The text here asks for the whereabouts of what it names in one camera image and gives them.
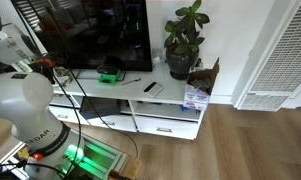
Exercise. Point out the black flat screen television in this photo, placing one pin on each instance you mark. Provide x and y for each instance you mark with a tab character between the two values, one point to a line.
90	33

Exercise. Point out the white cabinet drawer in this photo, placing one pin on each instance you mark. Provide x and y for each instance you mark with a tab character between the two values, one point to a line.
111	122
166	128
65	115

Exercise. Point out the white louvred vent panel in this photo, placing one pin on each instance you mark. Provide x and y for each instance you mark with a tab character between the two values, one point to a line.
280	56

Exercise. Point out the green leafy plant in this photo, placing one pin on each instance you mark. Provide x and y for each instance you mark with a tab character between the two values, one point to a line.
186	23

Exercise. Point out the printed cardboard box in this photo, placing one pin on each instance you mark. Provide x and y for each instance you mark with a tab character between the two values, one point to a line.
200	90

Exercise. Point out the black round disc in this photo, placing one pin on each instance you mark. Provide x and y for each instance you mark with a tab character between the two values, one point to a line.
106	69

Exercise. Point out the white flat square pad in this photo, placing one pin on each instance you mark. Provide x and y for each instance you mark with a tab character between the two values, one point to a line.
156	92

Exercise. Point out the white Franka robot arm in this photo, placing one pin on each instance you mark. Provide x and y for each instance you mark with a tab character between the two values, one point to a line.
23	100

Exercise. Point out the metal robot mounting platform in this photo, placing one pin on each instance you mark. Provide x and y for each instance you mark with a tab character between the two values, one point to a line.
96	160

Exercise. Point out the wooden block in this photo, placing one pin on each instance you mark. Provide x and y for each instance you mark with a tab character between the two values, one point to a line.
133	166

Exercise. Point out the green plastic holder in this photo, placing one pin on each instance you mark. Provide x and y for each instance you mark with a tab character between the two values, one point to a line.
109	78

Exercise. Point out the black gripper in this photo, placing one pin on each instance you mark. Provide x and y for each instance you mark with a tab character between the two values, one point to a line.
45	72

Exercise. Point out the yellow emergency stop button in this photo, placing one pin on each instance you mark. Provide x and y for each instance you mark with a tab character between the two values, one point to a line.
37	156

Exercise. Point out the white television cabinet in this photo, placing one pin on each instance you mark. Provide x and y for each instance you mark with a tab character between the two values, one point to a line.
163	96

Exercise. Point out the metal spoon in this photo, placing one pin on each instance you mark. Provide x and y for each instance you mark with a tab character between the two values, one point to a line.
131	81

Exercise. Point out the black remote control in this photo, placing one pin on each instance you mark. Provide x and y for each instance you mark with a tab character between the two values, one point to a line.
150	87

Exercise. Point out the striped white cloth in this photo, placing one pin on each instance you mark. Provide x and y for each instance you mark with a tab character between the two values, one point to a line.
64	78

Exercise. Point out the dark round plant pot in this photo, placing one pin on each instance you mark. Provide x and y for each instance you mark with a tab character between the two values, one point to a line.
181	63

